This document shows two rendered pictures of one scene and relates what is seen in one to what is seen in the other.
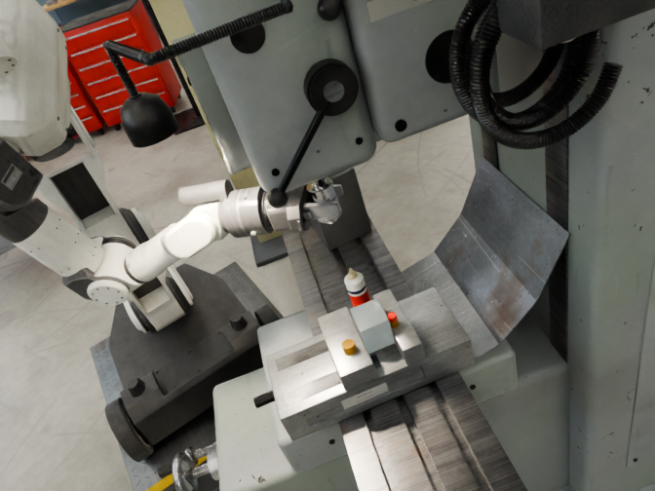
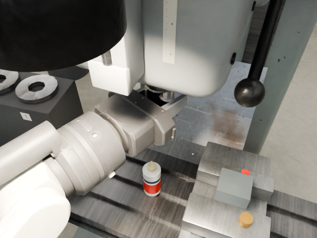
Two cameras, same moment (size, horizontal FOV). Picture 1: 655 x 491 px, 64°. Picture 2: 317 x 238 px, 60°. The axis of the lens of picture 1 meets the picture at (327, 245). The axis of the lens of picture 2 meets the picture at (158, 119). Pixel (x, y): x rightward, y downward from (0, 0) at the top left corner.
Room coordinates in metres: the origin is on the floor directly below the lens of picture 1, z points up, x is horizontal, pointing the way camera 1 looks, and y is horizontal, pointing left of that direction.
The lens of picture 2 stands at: (0.66, 0.28, 1.51)
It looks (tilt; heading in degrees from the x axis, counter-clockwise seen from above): 46 degrees down; 294
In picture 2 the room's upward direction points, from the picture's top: straight up
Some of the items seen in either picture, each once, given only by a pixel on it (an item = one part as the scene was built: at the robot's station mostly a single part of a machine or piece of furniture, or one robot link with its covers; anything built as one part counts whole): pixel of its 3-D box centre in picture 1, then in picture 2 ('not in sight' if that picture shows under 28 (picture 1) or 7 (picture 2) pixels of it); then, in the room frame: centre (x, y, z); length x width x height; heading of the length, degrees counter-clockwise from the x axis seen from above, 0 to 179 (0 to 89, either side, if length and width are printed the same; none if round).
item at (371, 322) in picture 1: (372, 325); (232, 191); (0.64, -0.03, 1.04); 0.06 x 0.05 x 0.06; 4
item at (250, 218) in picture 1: (277, 208); (115, 132); (0.82, 0.06, 1.22); 0.13 x 0.12 x 0.10; 160
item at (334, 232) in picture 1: (325, 190); (31, 114); (1.15, -0.04, 1.03); 0.22 x 0.12 x 0.20; 9
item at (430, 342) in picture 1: (364, 353); (224, 218); (0.64, 0.00, 0.98); 0.35 x 0.15 x 0.11; 94
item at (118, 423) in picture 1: (129, 429); not in sight; (1.09, 0.76, 0.50); 0.20 x 0.05 x 0.20; 20
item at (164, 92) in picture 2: (319, 185); (160, 84); (0.79, -0.02, 1.25); 0.05 x 0.05 x 0.01
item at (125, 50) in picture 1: (129, 52); not in sight; (0.67, 0.14, 1.58); 0.17 x 0.01 x 0.01; 24
